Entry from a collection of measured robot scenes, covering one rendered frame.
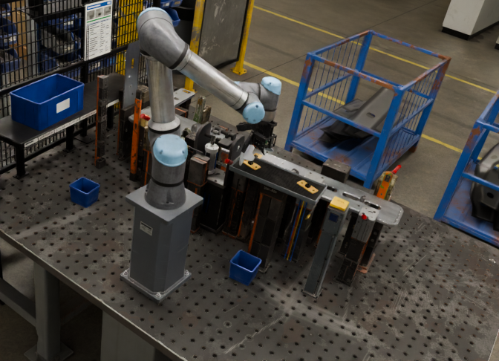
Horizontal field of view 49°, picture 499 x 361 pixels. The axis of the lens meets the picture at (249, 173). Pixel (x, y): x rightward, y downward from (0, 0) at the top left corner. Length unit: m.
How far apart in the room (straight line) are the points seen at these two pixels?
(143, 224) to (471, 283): 1.56
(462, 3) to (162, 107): 8.43
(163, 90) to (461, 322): 1.56
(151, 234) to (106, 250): 0.42
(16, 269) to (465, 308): 2.35
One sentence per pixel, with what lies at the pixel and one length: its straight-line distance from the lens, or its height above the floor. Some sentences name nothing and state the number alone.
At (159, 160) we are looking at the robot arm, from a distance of 1.89.
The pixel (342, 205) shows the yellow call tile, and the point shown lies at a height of 1.16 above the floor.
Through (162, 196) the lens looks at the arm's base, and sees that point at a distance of 1.95.
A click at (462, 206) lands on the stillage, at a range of 4.51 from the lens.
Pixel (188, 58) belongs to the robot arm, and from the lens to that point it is 1.76.
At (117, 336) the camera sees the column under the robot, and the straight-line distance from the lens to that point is 2.42.
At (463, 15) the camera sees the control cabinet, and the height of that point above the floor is 0.36.
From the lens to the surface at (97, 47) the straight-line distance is 3.01.
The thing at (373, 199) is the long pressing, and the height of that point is 1.00.
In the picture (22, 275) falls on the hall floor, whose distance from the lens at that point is 3.33.
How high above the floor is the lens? 2.27
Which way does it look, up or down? 31 degrees down
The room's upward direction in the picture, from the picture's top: 12 degrees clockwise
